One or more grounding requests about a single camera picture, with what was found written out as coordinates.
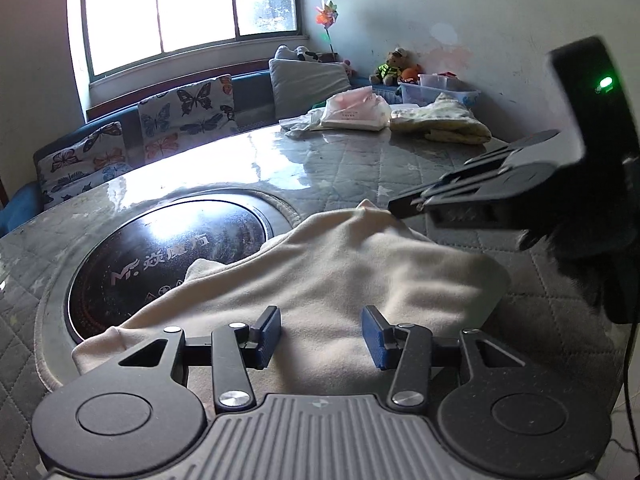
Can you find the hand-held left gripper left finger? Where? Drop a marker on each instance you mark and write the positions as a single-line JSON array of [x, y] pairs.
[[267, 335]]

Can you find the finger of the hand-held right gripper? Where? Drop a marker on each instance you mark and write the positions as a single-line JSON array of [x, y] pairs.
[[500, 155], [460, 197]]

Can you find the clear plastic storage box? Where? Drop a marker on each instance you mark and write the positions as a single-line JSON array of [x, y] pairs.
[[425, 95]]

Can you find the light grey pillow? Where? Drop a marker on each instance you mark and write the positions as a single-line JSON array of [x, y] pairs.
[[307, 87]]

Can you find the black and white plush toy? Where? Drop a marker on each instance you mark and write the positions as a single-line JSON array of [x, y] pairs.
[[300, 53]]

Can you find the butterfly print cushion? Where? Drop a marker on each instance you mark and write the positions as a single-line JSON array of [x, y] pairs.
[[185, 115], [82, 160]]

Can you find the colourful pinwheel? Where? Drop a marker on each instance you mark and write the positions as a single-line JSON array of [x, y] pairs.
[[327, 16]]

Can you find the orange plush toy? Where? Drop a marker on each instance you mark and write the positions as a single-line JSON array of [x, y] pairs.
[[411, 74]]

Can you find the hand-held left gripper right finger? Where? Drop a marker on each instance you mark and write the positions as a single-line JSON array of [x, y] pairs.
[[376, 337]]

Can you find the brown teddy bear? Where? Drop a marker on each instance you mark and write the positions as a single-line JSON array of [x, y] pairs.
[[390, 67]]

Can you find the cream garment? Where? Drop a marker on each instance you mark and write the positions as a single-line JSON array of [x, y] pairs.
[[330, 270]]

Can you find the yellow folded cloth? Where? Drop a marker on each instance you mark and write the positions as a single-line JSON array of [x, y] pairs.
[[445, 122]]

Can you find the blue sofa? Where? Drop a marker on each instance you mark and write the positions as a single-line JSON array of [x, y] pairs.
[[250, 95]]

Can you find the window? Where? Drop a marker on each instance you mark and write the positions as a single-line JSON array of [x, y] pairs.
[[190, 5]]

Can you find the round black induction cooktop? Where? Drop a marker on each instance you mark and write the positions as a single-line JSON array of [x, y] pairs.
[[165, 245]]

